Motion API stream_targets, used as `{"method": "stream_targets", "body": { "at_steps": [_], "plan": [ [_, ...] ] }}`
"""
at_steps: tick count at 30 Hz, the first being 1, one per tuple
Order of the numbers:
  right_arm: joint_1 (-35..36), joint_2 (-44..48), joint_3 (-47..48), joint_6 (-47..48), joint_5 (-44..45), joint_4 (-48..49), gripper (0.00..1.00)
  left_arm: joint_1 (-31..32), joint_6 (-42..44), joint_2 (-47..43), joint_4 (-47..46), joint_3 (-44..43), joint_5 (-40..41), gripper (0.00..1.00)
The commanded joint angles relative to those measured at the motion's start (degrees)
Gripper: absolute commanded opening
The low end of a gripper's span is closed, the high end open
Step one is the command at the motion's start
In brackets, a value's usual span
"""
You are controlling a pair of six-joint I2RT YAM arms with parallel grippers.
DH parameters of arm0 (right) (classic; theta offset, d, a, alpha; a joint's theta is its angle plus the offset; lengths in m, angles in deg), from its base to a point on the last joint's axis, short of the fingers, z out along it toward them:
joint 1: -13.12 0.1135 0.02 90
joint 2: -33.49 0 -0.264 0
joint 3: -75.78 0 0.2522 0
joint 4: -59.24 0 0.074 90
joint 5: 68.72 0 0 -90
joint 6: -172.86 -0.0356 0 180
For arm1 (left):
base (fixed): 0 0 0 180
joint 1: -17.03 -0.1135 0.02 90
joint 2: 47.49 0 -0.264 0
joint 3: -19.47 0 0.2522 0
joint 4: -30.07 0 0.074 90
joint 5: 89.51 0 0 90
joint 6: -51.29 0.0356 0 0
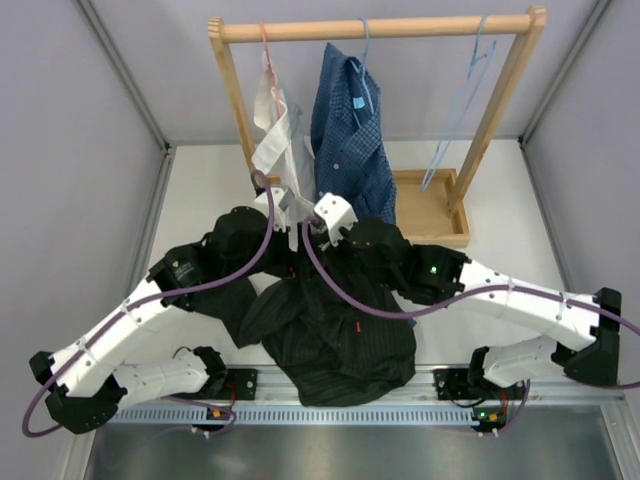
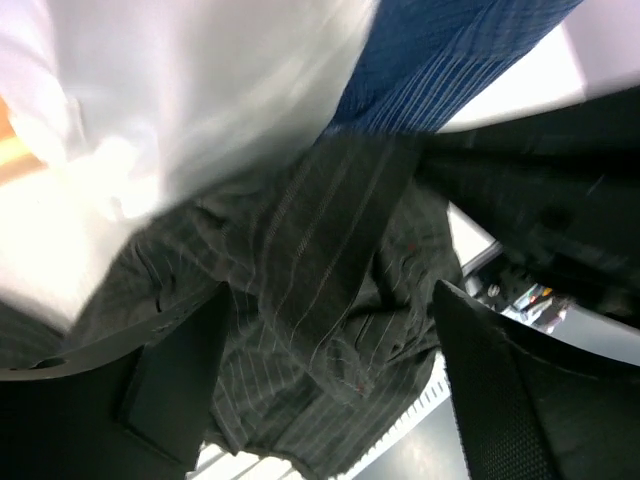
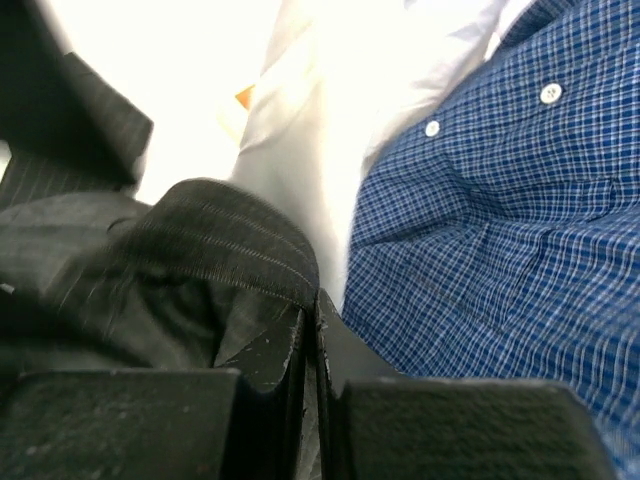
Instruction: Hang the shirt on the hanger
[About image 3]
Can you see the white shirt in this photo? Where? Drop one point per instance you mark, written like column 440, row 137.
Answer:
column 340, row 80

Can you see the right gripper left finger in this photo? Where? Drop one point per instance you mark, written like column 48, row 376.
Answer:
column 238, row 421

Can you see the wooden clothes rack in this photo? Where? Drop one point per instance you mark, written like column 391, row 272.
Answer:
column 244, row 97

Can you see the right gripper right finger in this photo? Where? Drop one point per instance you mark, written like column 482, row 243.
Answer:
column 376, row 423

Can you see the black striped shirt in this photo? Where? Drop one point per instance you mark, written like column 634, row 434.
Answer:
column 90, row 277

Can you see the blue checked shirt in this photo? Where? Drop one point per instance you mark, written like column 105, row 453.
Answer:
column 499, row 236

